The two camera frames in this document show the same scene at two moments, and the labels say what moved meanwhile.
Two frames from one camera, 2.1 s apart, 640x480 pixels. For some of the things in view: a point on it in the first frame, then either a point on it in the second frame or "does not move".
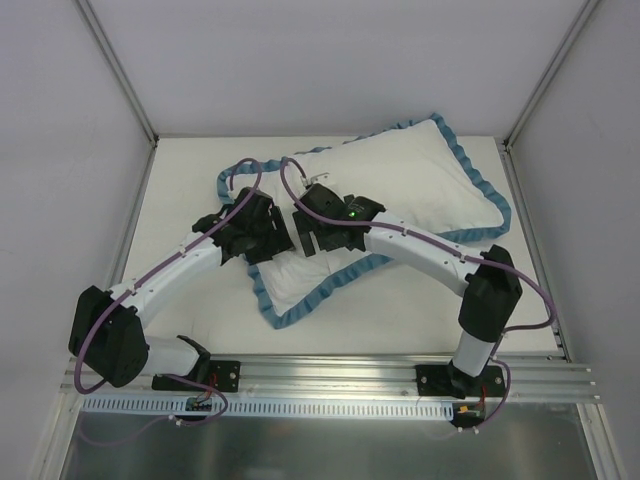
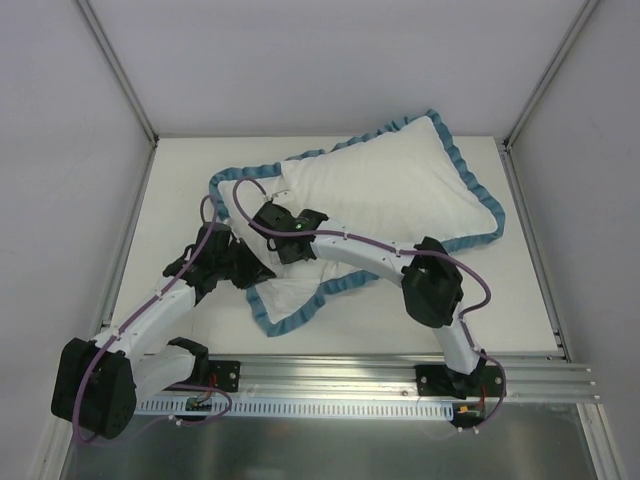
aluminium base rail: [357, 376] does not move
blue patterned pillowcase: [423, 174] does not move
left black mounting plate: [224, 375] does not move
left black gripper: [272, 242] to [251, 270]
